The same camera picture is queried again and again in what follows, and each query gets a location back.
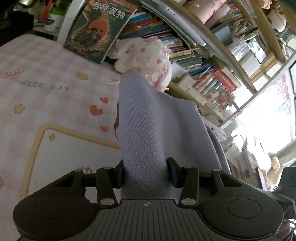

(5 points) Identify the lilac and taupe sweater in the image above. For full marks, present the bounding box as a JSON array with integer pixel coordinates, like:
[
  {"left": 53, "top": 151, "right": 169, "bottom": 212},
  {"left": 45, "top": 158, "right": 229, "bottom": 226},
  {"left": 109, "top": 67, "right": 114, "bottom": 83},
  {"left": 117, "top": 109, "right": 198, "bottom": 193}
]
[{"left": 115, "top": 70, "right": 230, "bottom": 199}]

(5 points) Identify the white wooden bookshelf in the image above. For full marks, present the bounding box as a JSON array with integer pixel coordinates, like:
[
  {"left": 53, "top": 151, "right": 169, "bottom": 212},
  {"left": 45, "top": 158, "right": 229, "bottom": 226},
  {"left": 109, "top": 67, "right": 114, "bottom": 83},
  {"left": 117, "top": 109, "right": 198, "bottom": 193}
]
[{"left": 133, "top": 1, "right": 295, "bottom": 128}]

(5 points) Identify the orange red bottle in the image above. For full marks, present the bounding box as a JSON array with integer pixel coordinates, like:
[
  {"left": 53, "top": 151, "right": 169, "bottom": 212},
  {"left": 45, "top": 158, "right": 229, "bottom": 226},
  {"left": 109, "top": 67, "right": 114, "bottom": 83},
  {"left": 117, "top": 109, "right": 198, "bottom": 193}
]
[{"left": 39, "top": 0, "right": 53, "bottom": 22}]

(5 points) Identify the row of colourful books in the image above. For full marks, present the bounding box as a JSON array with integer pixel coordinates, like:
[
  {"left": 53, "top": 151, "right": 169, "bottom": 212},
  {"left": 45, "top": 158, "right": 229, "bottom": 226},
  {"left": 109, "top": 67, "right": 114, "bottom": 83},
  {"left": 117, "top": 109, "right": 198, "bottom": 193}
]
[{"left": 121, "top": 5, "right": 278, "bottom": 120}]

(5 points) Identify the pink checkered desk mat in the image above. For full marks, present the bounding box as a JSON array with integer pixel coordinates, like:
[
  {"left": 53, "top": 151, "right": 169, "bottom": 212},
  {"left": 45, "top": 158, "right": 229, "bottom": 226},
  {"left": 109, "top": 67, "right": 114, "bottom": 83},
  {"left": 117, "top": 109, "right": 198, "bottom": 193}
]
[{"left": 1, "top": 34, "right": 121, "bottom": 240}]

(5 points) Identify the pink white plush bunny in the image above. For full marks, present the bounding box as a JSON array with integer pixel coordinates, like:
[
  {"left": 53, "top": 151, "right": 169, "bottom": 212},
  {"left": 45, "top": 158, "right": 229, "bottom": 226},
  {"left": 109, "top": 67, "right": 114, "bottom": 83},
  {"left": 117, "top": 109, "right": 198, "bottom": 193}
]
[{"left": 108, "top": 37, "right": 173, "bottom": 92}]

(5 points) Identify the white green lidded cup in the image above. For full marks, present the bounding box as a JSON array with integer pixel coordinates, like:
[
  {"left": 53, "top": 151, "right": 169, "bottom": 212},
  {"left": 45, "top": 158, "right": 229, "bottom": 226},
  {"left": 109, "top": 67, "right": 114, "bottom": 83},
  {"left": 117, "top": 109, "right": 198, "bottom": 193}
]
[{"left": 44, "top": 8, "right": 65, "bottom": 33}]

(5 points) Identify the small white box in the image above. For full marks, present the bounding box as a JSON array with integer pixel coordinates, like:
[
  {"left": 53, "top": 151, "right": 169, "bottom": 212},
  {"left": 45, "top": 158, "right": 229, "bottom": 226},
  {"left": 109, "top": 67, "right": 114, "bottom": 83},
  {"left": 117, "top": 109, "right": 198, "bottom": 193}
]
[{"left": 177, "top": 73, "right": 196, "bottom": 91}]

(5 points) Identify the Harry Potter book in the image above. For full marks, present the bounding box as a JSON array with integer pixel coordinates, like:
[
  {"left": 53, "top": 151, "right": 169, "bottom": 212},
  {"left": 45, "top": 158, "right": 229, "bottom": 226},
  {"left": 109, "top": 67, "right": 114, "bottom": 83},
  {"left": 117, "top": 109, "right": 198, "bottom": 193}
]
[{"left": 64, "top": 0, "right": 137, "bottom": 64}]

